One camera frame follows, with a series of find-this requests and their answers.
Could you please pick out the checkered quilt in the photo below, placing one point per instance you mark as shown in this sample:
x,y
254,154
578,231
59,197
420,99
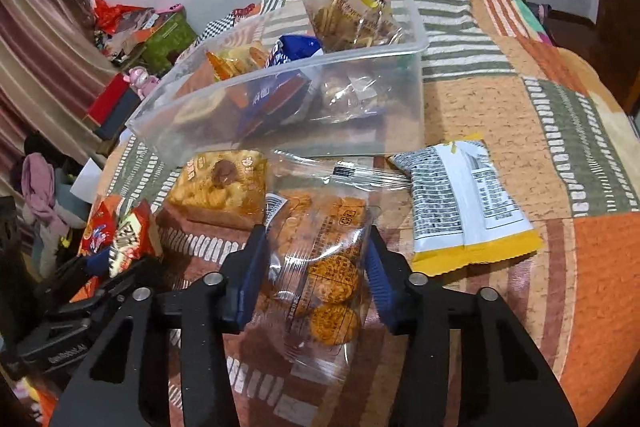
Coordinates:
x,y
225,19

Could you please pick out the orange-red snack bag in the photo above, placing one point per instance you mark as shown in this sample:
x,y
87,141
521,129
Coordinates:
x,y
132,234

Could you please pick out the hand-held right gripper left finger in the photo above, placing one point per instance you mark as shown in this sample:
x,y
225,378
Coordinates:
x,y
250,277

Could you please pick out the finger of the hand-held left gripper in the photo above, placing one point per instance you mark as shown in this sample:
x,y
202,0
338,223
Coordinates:
x,y
95,262
120,279

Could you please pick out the clear bag of round biscuits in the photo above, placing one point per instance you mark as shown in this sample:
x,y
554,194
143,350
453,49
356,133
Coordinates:
x,y
320,257

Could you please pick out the dark box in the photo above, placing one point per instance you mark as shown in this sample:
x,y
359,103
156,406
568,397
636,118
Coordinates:
x,y
120,119

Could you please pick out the blue chip bag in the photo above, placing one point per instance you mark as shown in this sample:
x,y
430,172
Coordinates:
x,y
295,49

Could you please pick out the dark clothes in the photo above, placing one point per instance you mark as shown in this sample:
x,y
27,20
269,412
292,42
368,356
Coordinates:
x,y
30,144

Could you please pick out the clear tray of caramel puffs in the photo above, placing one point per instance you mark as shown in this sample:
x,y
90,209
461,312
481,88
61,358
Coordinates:
x,y
220,187

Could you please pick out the patchwork blanket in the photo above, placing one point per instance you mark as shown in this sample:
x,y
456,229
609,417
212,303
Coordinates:
x,y
500,107

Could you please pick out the striped curtain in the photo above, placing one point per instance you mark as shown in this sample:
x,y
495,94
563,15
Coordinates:
x,y
40,32

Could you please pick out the pink clothes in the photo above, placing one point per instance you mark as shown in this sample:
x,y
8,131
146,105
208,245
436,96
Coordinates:
x,y
37,187

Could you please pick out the clear plastic container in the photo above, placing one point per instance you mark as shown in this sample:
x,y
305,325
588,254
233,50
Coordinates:
x,y
350,132

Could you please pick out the pink plush toy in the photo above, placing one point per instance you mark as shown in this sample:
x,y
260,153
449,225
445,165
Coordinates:
x,y
141,79

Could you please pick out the yellow and white packet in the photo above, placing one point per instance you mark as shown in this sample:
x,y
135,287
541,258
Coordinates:
x,y
465,207

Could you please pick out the red snack packet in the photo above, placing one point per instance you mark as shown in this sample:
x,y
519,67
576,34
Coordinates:
x,y
97,227

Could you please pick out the grey bag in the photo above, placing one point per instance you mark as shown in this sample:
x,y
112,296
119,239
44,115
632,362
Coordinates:
x,y
545,14

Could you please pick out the clear cookie bag green seal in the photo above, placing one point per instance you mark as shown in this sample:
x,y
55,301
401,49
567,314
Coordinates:
x,y
350,17

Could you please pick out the beige biscuit pack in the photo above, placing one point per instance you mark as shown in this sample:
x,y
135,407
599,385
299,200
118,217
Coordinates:
x,y
200,104

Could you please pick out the white paper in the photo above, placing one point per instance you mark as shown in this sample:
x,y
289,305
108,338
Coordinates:
x,y
87,177

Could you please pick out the red plastic bag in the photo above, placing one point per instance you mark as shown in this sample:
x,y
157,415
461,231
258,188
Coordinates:
x,y
112,14

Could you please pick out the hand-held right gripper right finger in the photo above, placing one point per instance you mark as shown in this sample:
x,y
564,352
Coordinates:
x,y
377,277

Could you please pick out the orange cracker packet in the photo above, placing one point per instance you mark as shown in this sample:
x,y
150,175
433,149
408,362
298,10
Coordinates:
x,y
235,59

